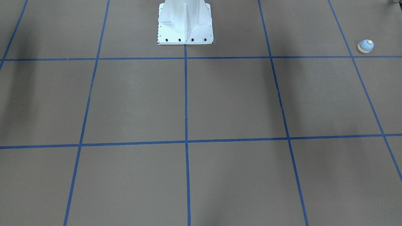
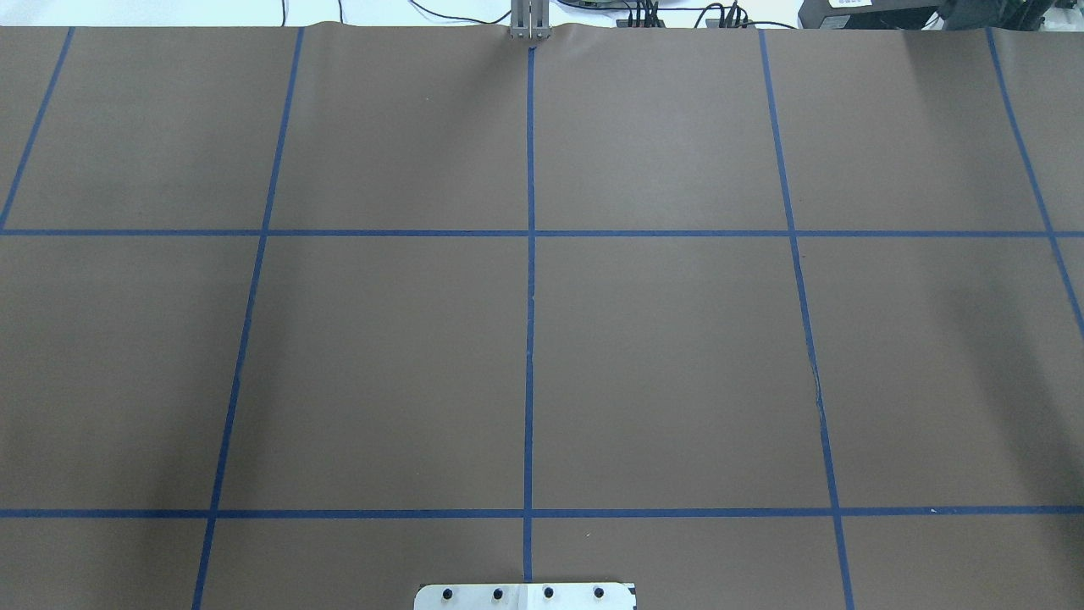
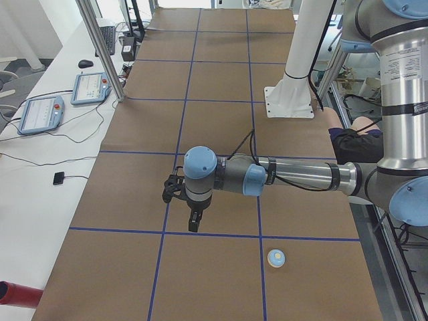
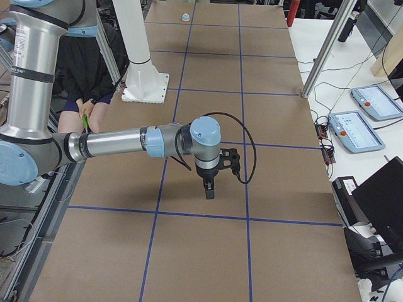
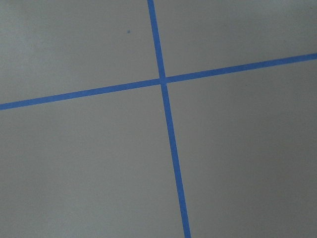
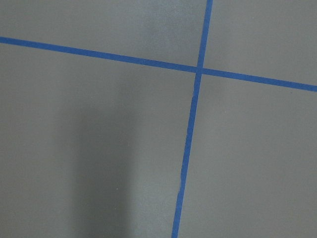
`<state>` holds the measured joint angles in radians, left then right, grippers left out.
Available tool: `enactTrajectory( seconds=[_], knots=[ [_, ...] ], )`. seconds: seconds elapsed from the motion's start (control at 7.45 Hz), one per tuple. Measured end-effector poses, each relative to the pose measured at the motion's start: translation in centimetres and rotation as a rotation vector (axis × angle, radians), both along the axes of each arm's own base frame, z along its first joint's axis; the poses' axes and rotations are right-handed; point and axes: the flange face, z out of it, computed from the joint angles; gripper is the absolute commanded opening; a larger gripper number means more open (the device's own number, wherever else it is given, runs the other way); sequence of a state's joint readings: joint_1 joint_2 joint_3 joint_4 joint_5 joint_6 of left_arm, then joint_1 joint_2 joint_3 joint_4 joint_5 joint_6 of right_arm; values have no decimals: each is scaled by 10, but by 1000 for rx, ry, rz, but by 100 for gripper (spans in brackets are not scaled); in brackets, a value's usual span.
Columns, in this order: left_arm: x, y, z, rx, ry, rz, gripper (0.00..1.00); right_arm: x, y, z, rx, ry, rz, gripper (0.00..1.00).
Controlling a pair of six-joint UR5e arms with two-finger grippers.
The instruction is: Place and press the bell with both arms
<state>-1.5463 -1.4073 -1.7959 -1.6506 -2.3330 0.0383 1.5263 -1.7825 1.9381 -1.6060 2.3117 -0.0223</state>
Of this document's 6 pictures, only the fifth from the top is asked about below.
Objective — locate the blue tape line lengthwise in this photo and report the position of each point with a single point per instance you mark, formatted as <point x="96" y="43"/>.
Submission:
<point x="169" y="120"/>

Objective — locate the blue tape line crosswise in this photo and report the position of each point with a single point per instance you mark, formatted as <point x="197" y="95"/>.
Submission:
<point x="154" y="82"/>

